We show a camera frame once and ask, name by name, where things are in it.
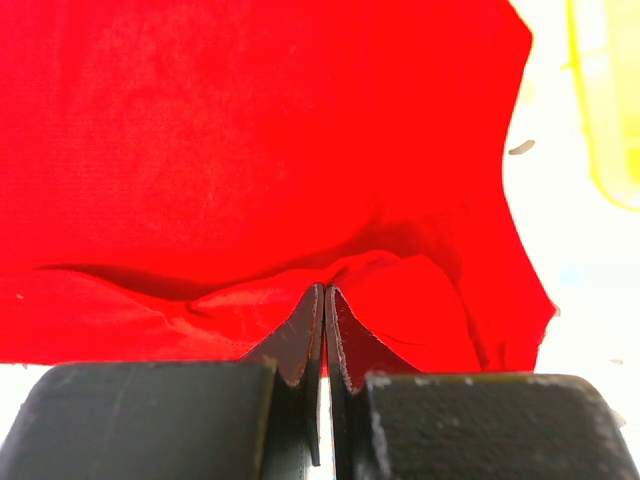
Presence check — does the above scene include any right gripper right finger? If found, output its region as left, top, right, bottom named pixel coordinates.
left=325, top=287, right=639, bottom=479

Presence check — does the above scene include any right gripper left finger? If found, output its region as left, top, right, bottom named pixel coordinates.
left=1, top=284, right=324, bottom=480

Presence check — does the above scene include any red t shirt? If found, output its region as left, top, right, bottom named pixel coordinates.
left=1, top=1, right=555, bottom=372

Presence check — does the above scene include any yellow plastic bin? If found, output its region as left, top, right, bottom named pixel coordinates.
left=565, top=0, right=639, bottom=211

